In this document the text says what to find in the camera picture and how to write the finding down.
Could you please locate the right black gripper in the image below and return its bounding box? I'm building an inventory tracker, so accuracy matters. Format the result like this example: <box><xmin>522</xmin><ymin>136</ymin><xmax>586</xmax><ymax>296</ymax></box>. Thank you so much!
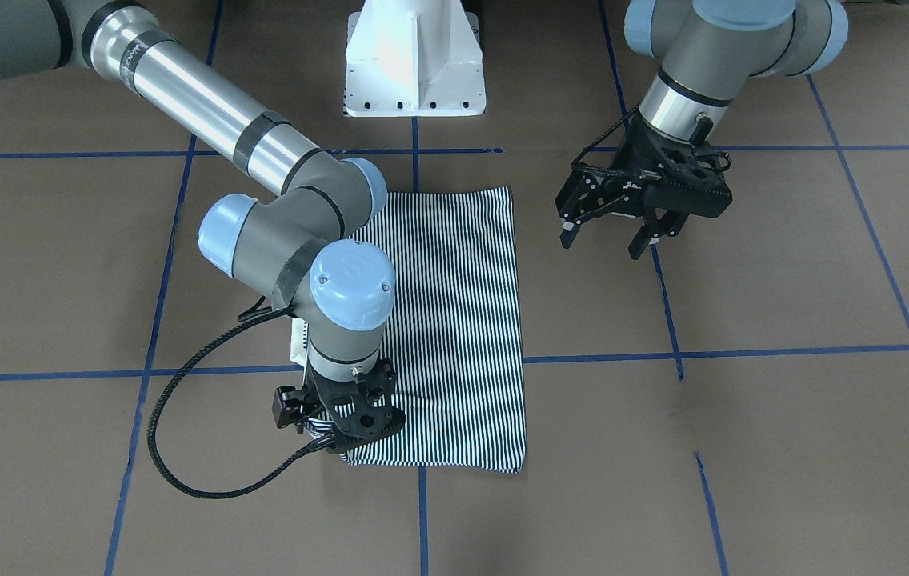
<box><xmin>272</xmin><ymin>360</ymin><xmax>396</xmax><ymax>431</ymax></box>

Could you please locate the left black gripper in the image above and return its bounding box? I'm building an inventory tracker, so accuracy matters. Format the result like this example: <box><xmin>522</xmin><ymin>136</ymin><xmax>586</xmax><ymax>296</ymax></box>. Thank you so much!
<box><xmin>555</xmin><ymin>117</ymin><xmax>703</xmax><ymax>260</ymax></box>

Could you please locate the striped polo shirt white collar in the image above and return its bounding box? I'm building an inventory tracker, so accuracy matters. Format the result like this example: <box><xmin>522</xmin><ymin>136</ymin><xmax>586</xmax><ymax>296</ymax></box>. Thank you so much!
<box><xmin>288</xmin><ymin>186</ymin><xmax>527</xmax><ymax>474</ymax></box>

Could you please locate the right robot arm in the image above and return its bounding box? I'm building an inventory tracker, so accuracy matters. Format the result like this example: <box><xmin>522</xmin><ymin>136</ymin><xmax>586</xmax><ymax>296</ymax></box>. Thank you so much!
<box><xmin>0</xmin><ymin>68</ymin><xmax>266</xmax><ymax>442</ymax></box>

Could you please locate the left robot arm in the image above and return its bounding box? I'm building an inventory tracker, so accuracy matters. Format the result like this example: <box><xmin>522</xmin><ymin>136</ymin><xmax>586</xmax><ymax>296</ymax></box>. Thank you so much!
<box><xmin>555</xmin><ymin>1</ymin><xmax>849</xmax><ymax>259</ymax></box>

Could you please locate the white pillar with base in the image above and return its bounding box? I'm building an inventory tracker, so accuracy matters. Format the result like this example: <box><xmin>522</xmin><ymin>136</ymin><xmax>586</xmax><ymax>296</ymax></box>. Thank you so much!
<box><xmin>342</xmin><ymin>1</ymin><xmax>487</xmax><ymax>118</ymax></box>

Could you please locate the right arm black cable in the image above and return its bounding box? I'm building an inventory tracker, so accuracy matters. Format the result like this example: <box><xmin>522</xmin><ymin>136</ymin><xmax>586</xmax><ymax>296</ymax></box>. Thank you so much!
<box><xmin>147</xmin><ymin>298</ymin><xmax>335</xmax><ymax>500</ymax></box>

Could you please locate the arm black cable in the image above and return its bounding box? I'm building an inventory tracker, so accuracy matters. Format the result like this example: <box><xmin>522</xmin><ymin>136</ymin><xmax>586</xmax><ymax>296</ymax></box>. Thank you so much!
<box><xmin>570</xmin><ymin>104</ymin><xmax>641</xmax><ymax>173</ymax></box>
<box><xmin>147</xmin><ymin>298</ymin><xmax>335</xmax><ymax>500</ymax></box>

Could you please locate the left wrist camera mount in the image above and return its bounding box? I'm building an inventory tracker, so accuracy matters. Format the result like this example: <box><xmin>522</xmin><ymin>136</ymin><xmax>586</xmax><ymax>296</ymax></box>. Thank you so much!
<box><xmin>643</xmin><ymin>143</ymin><xmax>733</xmax><ymax>218</ymax></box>

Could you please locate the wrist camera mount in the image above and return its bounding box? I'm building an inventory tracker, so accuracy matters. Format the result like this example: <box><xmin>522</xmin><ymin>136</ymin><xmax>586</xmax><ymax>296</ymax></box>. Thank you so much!
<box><xmin>322</xmin><ymin>384</ymin><xmax>406</xmax><ymax>454</ymax></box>
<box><xmin>643</xmin><ymin>143</ymin><xmax>733</xmax><ymax>218</ymax></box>

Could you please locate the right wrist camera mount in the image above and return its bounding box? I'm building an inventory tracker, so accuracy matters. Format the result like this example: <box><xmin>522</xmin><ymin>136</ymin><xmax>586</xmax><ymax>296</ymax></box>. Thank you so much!
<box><xmin>322</xmin><ymin>384</ymin><xmax>406</xmax><ymax>454</ymax></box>

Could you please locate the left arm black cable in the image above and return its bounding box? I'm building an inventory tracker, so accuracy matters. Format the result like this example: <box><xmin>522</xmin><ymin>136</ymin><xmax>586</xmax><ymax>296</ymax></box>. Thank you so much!
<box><xmin>570</xmin><ymin>104</ymin><xmax>641</xmax><ymax>173</ymax></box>

